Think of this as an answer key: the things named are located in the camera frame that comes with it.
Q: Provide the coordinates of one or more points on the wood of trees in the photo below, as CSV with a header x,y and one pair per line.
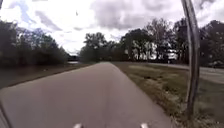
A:
x,y
33,50

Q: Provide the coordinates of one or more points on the leaning grey pole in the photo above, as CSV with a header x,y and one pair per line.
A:
x,y
193,50

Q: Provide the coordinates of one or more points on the robot's own part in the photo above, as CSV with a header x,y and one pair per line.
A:
x,y
144,125

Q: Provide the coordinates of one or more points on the grass field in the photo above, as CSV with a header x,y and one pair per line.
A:
x,y
160,83

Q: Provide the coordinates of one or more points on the grey road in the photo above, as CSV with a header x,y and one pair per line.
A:
x,y
210,75

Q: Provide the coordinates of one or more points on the grey asphalt path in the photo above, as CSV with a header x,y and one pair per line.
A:
x,y
93,96

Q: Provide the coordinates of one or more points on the grass verge strip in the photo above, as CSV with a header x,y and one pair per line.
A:
x,y
56,73

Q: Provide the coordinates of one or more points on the row of trees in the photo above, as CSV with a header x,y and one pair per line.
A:
x,y
140,46

